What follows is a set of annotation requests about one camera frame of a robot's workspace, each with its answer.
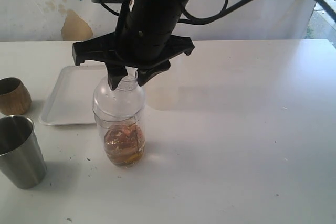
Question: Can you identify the translucent plastic container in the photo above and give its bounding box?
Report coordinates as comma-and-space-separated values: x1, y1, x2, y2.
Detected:
144, 56, 182, 110

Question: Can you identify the clear plastic shaker cup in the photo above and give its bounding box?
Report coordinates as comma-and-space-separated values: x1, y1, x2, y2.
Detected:
92, 103, 145, 168

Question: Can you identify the white rectangular tray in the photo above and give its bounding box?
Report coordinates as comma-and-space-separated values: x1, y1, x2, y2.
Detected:
39, 65, 107, 126

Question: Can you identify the stainless steel cup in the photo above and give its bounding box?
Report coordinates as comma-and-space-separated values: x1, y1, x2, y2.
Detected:
1, 115, 47, 189

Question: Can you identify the clear plastic dome lid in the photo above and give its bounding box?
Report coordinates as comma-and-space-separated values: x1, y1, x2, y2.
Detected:
92, 71, 145, 121

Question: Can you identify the brown wooden cup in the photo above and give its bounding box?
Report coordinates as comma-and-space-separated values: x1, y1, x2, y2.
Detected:
1, 77, 32, 115

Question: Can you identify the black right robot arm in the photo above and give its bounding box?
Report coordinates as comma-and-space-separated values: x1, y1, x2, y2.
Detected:
72, 0, 335, 90

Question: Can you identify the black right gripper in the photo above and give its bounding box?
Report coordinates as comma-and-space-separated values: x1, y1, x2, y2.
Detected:
72, 33, 195, 91

